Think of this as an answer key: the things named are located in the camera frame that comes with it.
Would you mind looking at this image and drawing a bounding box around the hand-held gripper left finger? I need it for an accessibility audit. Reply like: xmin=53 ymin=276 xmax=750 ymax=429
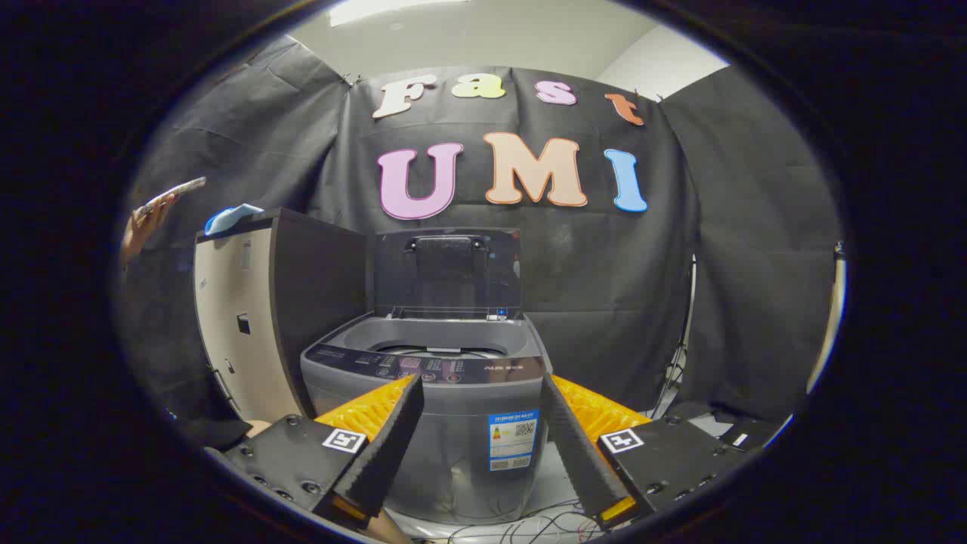
xmin=224 ymin=374 xmax=425 ymax=530

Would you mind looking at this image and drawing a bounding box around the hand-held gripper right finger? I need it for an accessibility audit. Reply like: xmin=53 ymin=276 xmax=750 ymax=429
xmin=540 ymin=372 xmax=749 ymax=531

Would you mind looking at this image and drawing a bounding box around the grey washing machine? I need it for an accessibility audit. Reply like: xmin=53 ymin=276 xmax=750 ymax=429
xmin=300 ymin=314 xmax=554 ymax=526

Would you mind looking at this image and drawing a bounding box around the light blue shirt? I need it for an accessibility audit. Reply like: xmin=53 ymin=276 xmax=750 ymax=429
xmin=204 ymin=202 xmax=265 ymax=236

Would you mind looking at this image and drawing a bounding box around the black light stand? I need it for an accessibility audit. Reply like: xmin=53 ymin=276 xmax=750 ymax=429
xmin=650 ymin=253 xmax=700 ymax=420

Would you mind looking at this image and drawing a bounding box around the black floor box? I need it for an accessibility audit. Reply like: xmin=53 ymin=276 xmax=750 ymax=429
xmin=718 ymin=419 xmax=779 ymax=454

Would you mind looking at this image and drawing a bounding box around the black backdrop cloth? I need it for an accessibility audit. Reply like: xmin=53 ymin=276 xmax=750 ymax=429
xmin=117 ymin=34 xmax=847 ymax=454

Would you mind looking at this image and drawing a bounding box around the dark brown and cream cabinet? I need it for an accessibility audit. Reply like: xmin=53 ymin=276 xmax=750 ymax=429
xmin=193 ymin=208 xmax=369 ymax=428

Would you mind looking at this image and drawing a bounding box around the white pole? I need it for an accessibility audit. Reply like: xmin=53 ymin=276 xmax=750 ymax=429
xmin=805 ymin=242 xmax=847 ymax=397

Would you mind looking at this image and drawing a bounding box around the smartphone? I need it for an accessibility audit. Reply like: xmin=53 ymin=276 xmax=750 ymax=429
xmin=134 ymin=176 xmax=207 ymax=220

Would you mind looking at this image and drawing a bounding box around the tangle of black cables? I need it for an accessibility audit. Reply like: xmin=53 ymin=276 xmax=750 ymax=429
xmin=423 ymin=499 xmax=605 ymax=544

